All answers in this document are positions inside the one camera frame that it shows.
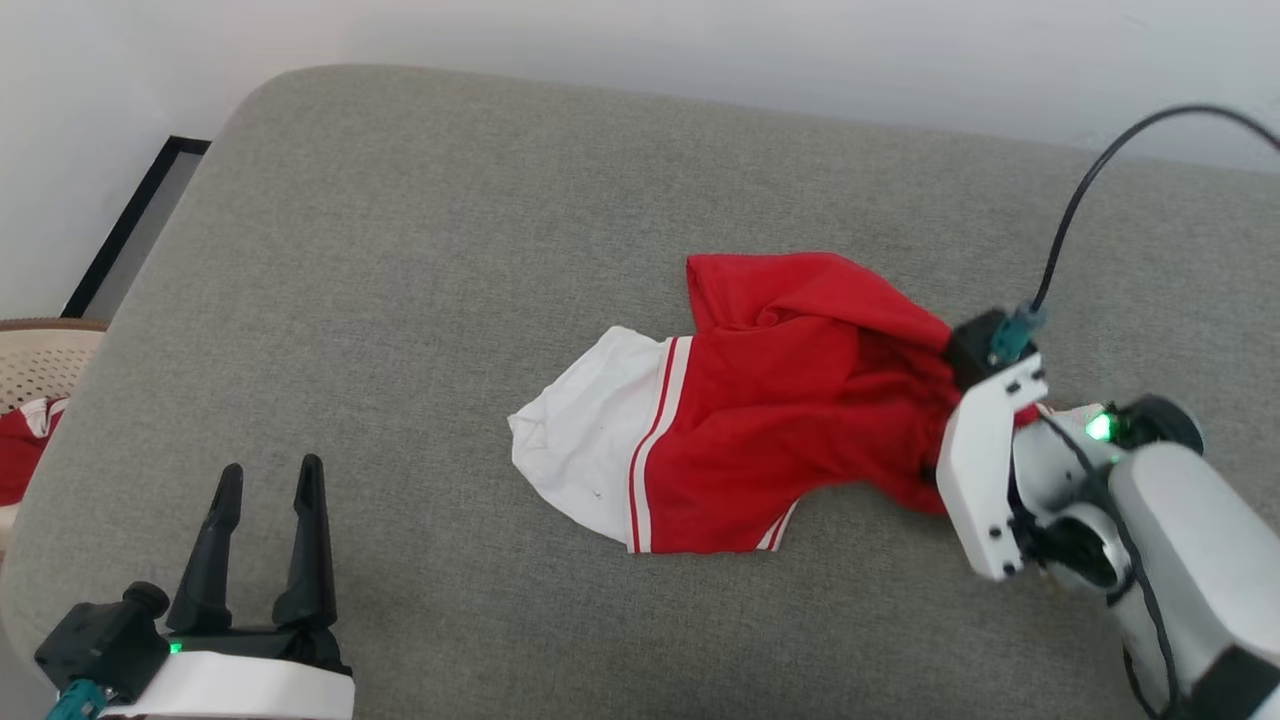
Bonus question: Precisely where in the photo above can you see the red and white t-shirt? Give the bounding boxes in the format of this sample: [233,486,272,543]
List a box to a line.
[507,251,1101,555]

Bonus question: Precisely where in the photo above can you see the red white garment in basket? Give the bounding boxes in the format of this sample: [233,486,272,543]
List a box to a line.
[0,397,70,507]

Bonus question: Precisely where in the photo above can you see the grey fabric sofa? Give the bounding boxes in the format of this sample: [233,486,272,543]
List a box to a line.
[0,65,1280,720]

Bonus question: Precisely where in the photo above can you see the beige laundry basket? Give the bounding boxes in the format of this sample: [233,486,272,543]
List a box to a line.
[0,317,109,561]

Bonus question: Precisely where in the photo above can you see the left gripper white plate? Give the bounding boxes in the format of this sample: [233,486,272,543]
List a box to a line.
[100,454,356,720]

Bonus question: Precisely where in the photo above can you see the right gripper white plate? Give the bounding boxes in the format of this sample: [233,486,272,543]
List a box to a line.
[937,352,1050,583]

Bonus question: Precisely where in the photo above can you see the black framed panel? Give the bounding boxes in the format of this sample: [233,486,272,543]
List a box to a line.
[61,136,212,321]

